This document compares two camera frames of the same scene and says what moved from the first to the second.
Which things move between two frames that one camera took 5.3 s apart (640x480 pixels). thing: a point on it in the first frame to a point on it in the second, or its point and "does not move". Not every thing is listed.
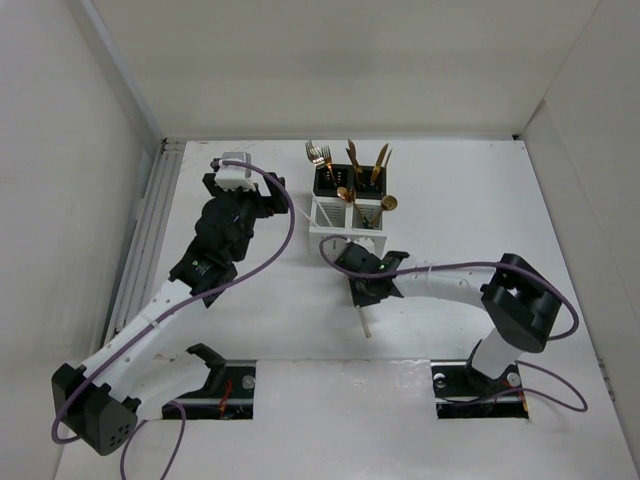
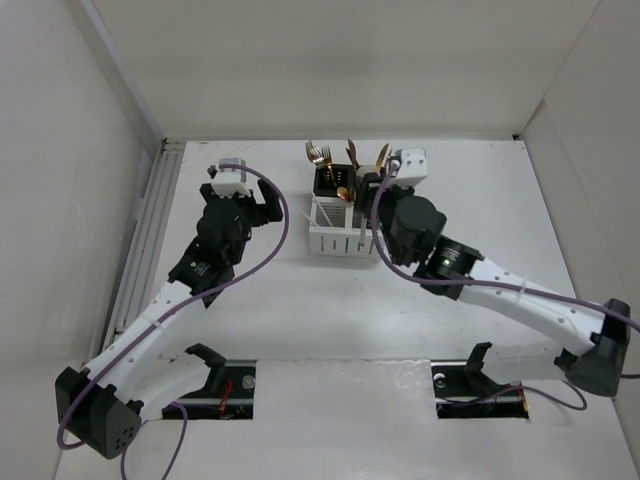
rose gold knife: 357,167 does not move
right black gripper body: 360,294 to 388,201
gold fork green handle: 328,158 does not move
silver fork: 313,154 does not move
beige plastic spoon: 365,323 to 365,170
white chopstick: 313,222 does not move
